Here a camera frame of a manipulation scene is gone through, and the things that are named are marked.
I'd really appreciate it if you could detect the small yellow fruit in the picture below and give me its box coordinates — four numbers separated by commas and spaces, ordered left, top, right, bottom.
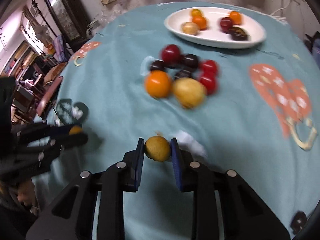
68, 125, 83, 135
144, 135, 171, 162

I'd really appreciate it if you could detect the dark brown fruit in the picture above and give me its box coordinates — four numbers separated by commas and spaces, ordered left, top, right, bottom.
228, 27, 248, 41

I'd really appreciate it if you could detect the small orange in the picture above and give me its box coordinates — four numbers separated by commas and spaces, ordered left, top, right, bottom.
229, 11, 242, 25

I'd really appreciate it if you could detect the dark yellow-orange round fruit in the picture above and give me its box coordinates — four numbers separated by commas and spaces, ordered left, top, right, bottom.
190, 9, 202, 17

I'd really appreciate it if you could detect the person's left hand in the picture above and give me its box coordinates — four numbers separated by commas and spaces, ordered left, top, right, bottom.
17, 178, 36, 206

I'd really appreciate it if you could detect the teal patterned tablecloth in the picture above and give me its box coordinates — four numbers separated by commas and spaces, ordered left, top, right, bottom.
33, 2, 319, 227

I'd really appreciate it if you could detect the orange center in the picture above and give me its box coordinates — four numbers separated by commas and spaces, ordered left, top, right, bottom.
144, 70, 172, 99

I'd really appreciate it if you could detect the yellow pear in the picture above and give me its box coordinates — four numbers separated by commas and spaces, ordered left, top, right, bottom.
172, 77, 207, 109

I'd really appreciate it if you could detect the red cherry fruit lower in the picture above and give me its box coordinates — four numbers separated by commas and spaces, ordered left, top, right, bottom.
199, 73, 218, 95

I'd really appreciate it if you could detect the red cherry fruit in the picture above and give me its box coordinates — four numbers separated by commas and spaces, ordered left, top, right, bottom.
199, 73, 218, 95
200, 60, 219, 76

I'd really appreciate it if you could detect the dark plum left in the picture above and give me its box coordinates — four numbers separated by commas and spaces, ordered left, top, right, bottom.
149, 60, 166, 72

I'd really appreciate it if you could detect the red cherry fruit upper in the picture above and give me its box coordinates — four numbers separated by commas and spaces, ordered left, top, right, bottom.
200, 60, 219, 76

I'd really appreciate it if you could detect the dark plum lower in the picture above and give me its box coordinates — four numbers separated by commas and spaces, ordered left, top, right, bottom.
174, 68, 193, 80

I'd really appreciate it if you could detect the dark plum middle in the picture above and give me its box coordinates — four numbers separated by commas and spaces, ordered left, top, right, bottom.
182, 54, 199, 70

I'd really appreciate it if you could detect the white oval plate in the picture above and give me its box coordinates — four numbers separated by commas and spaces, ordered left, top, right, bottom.
164, 7, 267, 49

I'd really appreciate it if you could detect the large orange left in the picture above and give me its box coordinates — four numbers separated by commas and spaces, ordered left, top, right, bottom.
192, 16, 207, 30

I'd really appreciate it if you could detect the white power cable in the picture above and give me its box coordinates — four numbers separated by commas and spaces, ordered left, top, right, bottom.
268, 0, 292, 21

